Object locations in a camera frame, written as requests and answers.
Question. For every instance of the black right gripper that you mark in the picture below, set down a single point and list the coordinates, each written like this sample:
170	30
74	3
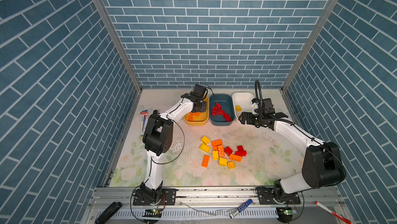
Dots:
248	119

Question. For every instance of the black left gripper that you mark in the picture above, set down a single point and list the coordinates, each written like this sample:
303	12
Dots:
202	108

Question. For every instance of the red two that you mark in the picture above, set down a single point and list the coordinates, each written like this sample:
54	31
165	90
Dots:
218	106

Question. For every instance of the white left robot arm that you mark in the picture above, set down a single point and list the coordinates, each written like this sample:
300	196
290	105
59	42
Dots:
158	138

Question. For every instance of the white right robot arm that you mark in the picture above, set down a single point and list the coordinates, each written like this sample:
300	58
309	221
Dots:
322	165

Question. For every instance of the yellow plastic bin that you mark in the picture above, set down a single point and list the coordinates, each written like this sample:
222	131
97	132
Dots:
202	119

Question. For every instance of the white plastic bin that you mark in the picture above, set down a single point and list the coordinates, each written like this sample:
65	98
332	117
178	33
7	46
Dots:
245	101

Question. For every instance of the teal plastic bin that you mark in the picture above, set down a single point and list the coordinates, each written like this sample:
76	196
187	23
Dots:
227	105

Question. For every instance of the red brick cluster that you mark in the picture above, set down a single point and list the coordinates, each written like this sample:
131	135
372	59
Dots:
239	152

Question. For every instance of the yellow curved brick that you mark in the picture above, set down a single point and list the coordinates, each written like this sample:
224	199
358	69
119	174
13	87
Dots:
205	148

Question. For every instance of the orange two by four brick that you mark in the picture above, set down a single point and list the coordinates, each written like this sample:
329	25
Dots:
221	152

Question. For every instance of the marker pen package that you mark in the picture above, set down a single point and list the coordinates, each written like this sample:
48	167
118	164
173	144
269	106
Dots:
144	121

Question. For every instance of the orange brick lying apart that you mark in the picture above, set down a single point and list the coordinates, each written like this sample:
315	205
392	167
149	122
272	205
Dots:
205	161

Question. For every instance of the blue marker pen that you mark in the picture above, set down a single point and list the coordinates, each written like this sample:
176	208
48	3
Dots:
240	209

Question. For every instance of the red white marker pen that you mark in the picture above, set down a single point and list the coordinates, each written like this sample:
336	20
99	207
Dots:
343	219

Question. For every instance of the black stapler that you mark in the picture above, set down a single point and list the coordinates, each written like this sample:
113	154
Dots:
109	212

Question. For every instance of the aluminium front rail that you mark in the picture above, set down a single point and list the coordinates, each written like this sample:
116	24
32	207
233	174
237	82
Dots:
213	204

